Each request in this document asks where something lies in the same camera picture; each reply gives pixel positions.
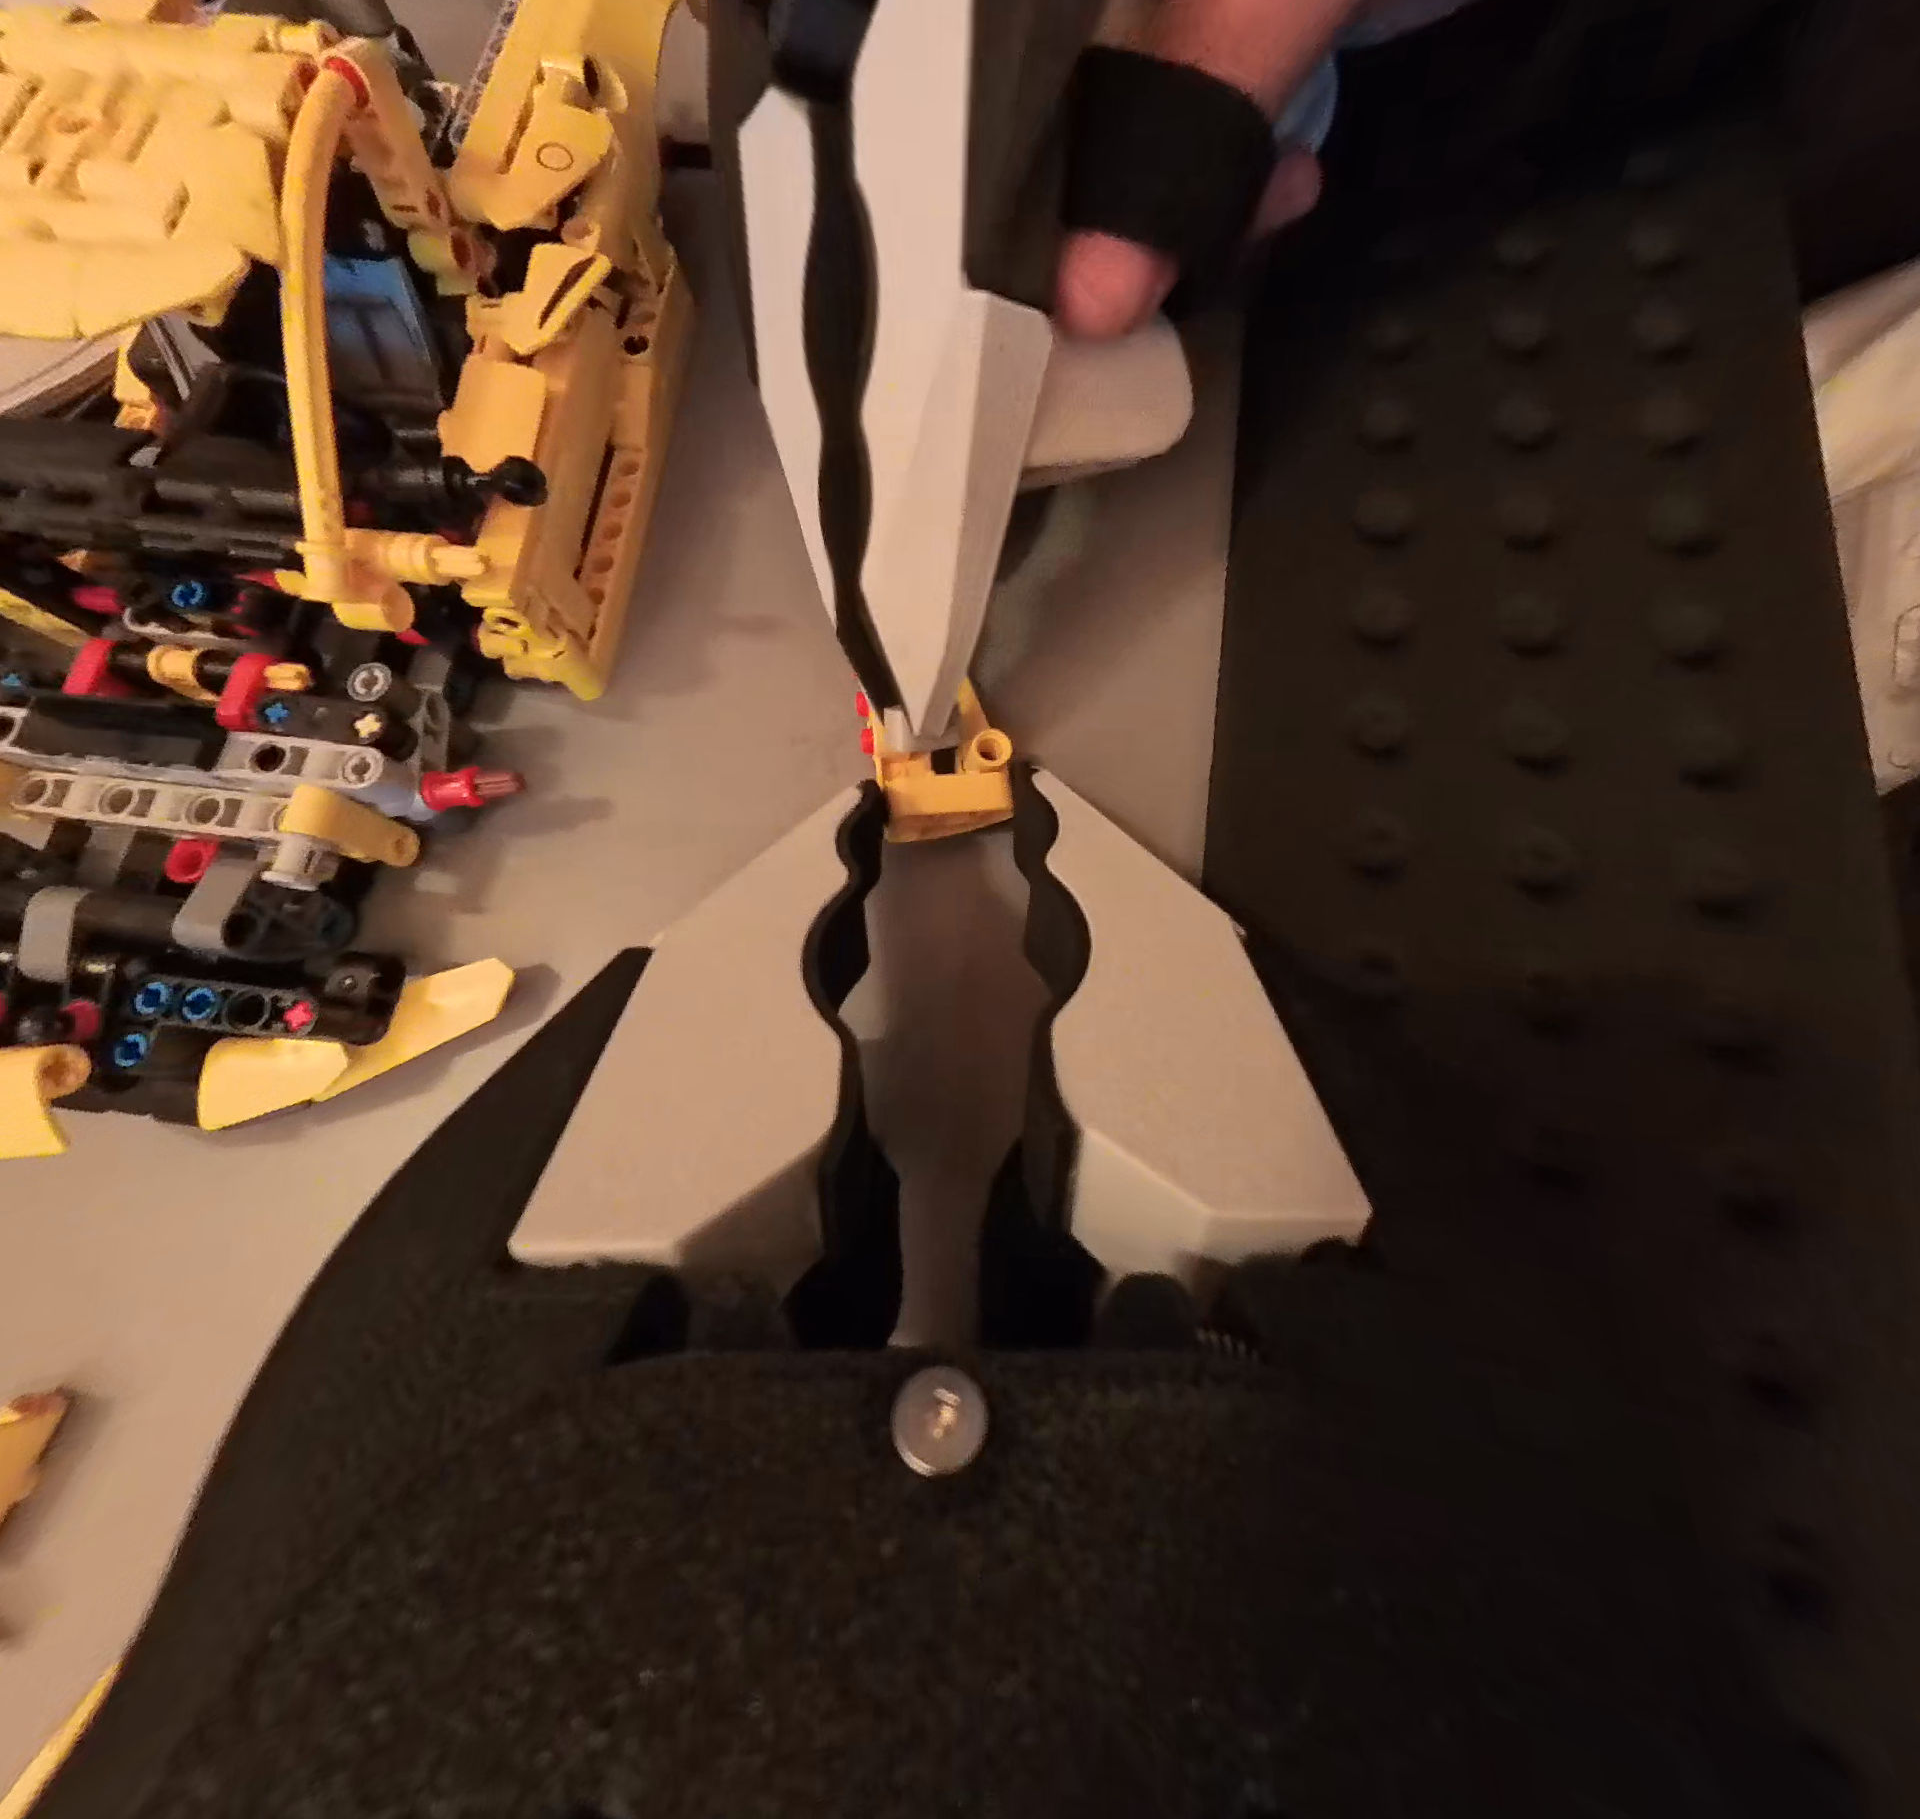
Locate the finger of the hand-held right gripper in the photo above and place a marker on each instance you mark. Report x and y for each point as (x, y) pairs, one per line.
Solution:
(937, 349)
(788, 275)

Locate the grey brick connector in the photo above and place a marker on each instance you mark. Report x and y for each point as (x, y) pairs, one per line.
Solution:
(898, 731)

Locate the person's fleece-lined dark jacket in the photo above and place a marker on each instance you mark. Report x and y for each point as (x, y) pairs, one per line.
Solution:
(1874, 500)

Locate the grey desk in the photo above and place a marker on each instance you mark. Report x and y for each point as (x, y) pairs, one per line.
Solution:
(705, 799)

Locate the yellow brick car model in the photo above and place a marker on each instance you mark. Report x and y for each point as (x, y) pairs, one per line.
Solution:
(570, 424)

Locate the dark perforated panel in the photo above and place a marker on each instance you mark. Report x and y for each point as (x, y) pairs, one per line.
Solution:
(1498, 651)

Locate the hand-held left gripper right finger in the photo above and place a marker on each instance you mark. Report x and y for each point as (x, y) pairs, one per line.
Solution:
(1199, 1099)

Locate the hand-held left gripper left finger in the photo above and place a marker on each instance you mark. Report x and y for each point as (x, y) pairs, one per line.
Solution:
(689, 1114)

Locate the yellow panel with red pins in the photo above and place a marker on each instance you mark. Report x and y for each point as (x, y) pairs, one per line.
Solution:
(937, 799)

